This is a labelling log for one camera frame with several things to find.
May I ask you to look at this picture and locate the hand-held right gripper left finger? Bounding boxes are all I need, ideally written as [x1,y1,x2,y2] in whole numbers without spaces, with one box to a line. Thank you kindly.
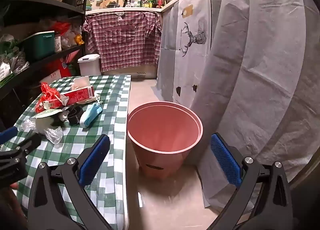
[27,134,114,230]

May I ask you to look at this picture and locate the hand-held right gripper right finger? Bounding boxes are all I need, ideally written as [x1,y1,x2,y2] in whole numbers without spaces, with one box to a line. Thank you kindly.
[210,132,293,230]

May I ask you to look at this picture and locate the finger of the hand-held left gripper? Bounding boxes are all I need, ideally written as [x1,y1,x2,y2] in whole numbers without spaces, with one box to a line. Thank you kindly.
[0,126,18,144]
[0,132,42,158]

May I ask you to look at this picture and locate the green white wrapper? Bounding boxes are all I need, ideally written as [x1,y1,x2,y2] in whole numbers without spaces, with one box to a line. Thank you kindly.
[32,110,63,131]

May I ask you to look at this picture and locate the black snack wrapper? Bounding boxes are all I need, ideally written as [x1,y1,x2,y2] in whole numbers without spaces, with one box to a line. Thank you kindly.
[67,106,85,126]

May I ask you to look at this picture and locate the red milk carton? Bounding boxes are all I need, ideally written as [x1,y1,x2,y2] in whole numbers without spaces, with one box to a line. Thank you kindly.
[61,86,95,106]

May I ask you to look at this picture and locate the pink plastic bin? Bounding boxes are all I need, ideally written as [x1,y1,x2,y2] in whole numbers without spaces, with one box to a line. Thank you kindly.
[127,101,203,180]

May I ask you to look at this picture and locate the red white packet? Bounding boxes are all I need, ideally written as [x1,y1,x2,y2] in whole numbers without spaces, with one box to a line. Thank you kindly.
[41,99,63,109]

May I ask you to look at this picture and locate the blue face mask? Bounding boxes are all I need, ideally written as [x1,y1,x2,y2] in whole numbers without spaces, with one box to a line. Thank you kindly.
[79,103,103,128]

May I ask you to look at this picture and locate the red net bag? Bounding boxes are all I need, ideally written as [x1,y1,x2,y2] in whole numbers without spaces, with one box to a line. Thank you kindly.
[35,83,62,113]

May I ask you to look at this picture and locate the white cardboard box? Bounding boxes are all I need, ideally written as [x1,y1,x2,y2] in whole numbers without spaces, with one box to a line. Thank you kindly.
[40,69,63,84]

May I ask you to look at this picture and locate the green checkered tablecloth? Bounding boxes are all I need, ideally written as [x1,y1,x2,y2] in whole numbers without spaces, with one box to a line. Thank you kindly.
[0,75,132,230]

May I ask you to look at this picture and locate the white crumpled tissue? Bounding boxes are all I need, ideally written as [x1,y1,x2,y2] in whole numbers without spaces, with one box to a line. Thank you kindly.
[71,76,90,89]

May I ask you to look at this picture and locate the pile of green packets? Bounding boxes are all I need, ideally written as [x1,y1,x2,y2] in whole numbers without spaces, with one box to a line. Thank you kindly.
[0,34,29,83]

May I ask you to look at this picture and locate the green storage box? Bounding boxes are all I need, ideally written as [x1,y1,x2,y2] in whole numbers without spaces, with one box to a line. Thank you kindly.
[21,31,56,61]

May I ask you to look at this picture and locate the white lidded bin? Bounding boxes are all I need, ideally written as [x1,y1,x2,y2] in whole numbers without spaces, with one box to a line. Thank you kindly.
[77,54,102,77]

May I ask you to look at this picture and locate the grey plastic sheet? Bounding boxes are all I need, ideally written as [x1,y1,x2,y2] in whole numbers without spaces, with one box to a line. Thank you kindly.
[191,0,319,209]

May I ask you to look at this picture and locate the red plaid shirt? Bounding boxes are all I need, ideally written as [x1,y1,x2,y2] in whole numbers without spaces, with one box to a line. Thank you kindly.
[82,11,163,72]

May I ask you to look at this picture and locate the orange plastic bag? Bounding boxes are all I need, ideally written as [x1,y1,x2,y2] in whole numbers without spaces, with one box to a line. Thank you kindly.
[51,21,72,36]

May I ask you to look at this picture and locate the black metal shelf rack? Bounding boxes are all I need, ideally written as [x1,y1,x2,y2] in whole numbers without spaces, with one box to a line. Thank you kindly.
[0,0,92,101]

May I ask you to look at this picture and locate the deer print cloth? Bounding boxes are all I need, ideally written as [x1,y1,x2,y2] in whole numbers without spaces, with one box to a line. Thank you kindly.
[156,0,225,111]

